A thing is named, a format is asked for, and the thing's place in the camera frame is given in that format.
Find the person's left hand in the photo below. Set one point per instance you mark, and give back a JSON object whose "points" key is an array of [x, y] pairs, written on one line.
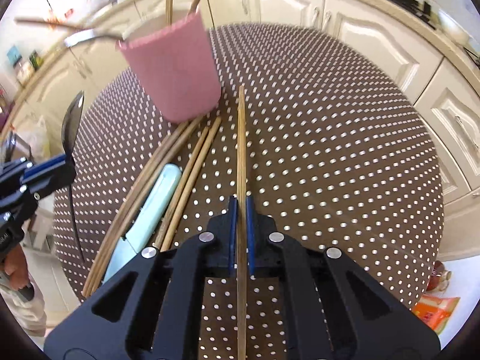
{"points": [[13, 268]]}

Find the pink cup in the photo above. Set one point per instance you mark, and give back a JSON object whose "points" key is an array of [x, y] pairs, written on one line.
{"points": [[172, 75]]}

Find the beige kitchen countertop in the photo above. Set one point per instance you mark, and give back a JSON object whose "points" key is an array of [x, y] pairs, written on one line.
{"points": [[412, 24]]}

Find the orange packet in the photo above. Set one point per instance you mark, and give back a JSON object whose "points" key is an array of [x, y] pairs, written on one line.
{"points": [[435, 313]]}

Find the metal spoon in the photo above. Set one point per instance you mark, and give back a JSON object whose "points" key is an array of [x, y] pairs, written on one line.
{"points": [[80, 37]]}

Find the red glass jar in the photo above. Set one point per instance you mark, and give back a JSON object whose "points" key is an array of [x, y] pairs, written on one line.
{"points": [[438, 277]]}

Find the blue box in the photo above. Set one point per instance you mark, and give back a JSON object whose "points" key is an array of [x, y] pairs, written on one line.
{"points": [[15, 54]]}

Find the black spoon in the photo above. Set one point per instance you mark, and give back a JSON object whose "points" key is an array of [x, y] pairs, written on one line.
{"points": [[73, 120]]}

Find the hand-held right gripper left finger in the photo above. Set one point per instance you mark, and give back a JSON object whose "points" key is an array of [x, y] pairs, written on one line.
{"points": [[232, 232]]}

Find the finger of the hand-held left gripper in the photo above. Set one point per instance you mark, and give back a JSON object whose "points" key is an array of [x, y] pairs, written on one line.
{"points": [[48, 165], [52, 185]]}

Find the brown polka dot tablecloth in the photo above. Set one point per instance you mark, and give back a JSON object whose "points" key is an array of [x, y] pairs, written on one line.
{"points": [[318, 138]]}

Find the light blue knife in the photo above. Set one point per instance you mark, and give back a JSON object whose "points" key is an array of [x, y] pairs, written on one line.
{"points": [[153, 206]]}

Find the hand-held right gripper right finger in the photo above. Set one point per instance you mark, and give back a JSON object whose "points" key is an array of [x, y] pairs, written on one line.
{"points": [[250, 232]]}

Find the dark green jar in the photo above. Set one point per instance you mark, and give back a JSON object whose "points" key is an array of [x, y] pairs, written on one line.
{"points": [[35, 59]]}

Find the bundle of wooden chopsticks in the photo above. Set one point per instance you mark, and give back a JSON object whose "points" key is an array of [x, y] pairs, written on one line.
{"points": [[183, 202]]}

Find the large clear jar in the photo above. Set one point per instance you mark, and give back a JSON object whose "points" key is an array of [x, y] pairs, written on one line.
{"points": [[23, 73]]}

